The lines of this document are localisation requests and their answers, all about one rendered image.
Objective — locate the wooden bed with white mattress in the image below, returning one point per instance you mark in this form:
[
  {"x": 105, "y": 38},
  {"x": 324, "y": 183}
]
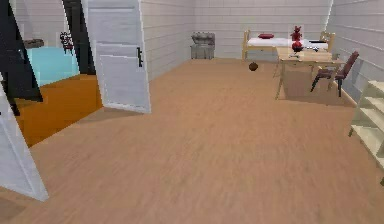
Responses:
[{"x": 283, "y": 42}]

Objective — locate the white room door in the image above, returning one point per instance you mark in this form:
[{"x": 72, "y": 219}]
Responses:
[
  {"x": 15, "y": 156},
  {"x": 121, "y": 56}
]

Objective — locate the dark red chair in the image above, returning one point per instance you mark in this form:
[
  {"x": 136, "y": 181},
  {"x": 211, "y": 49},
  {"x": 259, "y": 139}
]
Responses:
[
  {"x": 336, "y": 73},
  {"x": 66, "y": 41}
]

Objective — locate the dark grey low table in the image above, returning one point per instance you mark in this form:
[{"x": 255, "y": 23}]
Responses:
[{"x": 33, "y": 43}]

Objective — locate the light wooden table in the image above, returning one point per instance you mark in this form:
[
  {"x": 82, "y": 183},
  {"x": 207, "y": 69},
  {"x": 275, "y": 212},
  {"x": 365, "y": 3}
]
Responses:
[{"x": 301, "y": 58}]

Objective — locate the black laptop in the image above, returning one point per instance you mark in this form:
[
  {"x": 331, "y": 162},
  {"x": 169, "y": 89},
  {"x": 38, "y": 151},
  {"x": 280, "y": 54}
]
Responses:
[{"x": 317, "y": 42}]

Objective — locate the red pillow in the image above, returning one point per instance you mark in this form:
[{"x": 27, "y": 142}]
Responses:
[{"x": 265, "y": 36}]

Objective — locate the cream shelf unit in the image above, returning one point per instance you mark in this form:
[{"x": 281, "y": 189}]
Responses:
[{"x": 370, "y": 120}]

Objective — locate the brown basketball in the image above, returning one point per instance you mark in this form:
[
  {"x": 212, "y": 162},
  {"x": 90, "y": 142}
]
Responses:
[{"x": 253, "y": 66}]

